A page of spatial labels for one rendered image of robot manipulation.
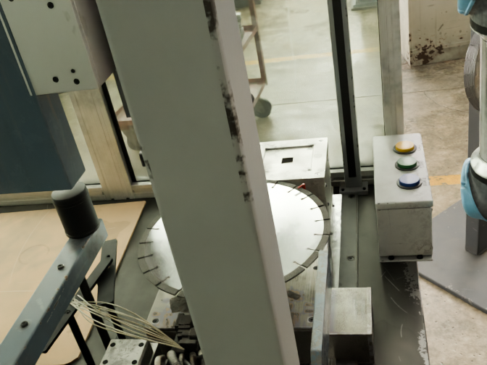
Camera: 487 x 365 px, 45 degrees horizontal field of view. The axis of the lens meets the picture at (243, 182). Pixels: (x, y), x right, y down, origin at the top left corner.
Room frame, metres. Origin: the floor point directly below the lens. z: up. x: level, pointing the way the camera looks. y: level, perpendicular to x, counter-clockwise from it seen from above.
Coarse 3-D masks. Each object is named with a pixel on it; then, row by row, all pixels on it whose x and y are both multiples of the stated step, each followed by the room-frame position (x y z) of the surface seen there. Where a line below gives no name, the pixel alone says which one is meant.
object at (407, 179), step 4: (404, 176) 1.01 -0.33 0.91; (408, 176) 1.01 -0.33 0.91; (412, 176) 1.01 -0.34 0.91; (416, 176) 1.00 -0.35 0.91; (400, 180) 1.00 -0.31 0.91; (404, 180) 1.00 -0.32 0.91; (408, 180) 0.99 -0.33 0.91; (412, 180) 0.99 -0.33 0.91; (416, 180) 0.99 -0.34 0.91; (400, 184) 1.00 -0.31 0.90; (404, 184) 0.99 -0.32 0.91; (408, 184) 0.98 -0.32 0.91; (412, 184) 0.98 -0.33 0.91; (416, 184) 0.98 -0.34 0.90
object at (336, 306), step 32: (352, 224) 1.09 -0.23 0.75; (320, 256) 0.71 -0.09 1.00; (352, 256) 0.98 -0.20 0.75; (288, 288) 0.82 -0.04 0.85; (320, 288) 0.64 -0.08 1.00; (352, 288) 0.81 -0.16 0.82; (160, 320) 0.80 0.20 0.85; (320, 320) 0.58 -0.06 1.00; (352, 320) 0.74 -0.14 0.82; (320, 352) 0.52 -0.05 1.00; (352, 352) 0.71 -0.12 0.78
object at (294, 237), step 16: (272, 192) 0.99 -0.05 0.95; (272, 208) 0.93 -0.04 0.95; (288, 208) 0.92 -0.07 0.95; (304, 208) 0.91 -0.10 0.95; (160, 224) 0.96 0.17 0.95; (288, 224) 0.87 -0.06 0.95; (304, 224) 0.86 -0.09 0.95; (320, 224) 0.85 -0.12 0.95; (160, 240) 0.90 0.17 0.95; (288, 240) 0.82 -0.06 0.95; (304, 240) 0.81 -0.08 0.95; (144, 256) 0.86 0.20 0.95; (160, 256) 0.85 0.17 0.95; (288, 256) 0.78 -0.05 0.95; (304, 256) 0.77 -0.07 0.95; (160, 272) 0.81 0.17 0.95; (176, 272) 0.80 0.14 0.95; (288, 272) 0.74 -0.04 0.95; (176, 288) 0.76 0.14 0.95
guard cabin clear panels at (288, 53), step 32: (256, 0) 1.32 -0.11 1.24; (288, 0) 1.30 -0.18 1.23; (320, 0) 1.29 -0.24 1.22; (352, 0) 1.27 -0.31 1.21; (256, 32) 1.33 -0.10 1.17; (288, 32) 1.31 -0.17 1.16; (320, 32) 1.29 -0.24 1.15; (352, 32) 1.27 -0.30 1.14; (256, 64) 1.33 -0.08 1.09; (288, 64) 1.31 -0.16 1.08; (320, 64) 1.29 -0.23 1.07; (352, 64) 1.27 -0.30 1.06; (64, 96) 1.46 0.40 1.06; (256, 96) 1.33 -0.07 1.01; (288, 96) 1.31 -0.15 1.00; (320, 96) 1.29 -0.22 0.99; (128, 128) 1.42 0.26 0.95; (288, 128) 1.31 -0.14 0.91; (320, 128) 1.29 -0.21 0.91
